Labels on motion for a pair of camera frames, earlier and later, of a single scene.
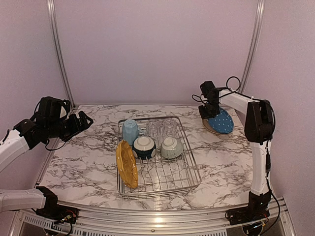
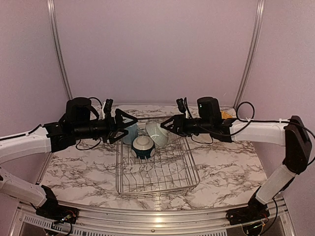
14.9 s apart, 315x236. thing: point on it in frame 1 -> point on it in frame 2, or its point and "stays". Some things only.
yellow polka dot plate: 126,164 -> 225,115
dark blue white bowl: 144,147 stays
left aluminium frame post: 51,13 stays
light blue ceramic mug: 130,131 stays
